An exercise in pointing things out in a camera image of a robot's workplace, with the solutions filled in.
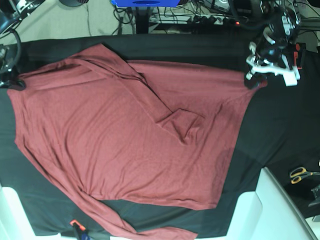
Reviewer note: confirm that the white power strip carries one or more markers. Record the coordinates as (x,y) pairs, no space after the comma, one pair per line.
(161,18)

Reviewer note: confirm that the maroon long-sleeve T-shirt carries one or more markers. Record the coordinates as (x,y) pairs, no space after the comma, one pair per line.
(151,132)

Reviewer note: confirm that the orange black clamp bottom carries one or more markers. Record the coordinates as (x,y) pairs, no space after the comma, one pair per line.
(79,230)

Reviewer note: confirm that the black stand post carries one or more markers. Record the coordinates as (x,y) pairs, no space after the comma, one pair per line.
(142,16)

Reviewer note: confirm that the orange black clamp right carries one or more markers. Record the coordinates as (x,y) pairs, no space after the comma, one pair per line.
(299,55)

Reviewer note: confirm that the yellow-handled scissors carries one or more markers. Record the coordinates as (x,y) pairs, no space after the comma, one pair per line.
(300,173)

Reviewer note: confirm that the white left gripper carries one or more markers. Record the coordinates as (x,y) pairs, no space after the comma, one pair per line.
(259,69)

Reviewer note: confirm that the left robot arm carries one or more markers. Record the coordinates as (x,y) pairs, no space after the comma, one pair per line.
(273,51)

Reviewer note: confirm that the black metal tool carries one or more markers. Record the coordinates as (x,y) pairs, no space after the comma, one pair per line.
(316,194)

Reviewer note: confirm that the blue plastic bin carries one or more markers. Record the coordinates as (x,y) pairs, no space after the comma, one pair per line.
(145,3)

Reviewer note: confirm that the black round base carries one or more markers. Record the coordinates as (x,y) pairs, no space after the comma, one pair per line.
(73,3)

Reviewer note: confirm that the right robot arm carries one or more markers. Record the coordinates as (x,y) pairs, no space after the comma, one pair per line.
(12,13)

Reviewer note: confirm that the orange black clamp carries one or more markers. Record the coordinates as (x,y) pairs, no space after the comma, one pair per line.
(299,55)
(79,230)

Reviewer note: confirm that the white foam block left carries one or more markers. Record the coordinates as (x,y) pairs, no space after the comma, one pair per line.
(14,224)

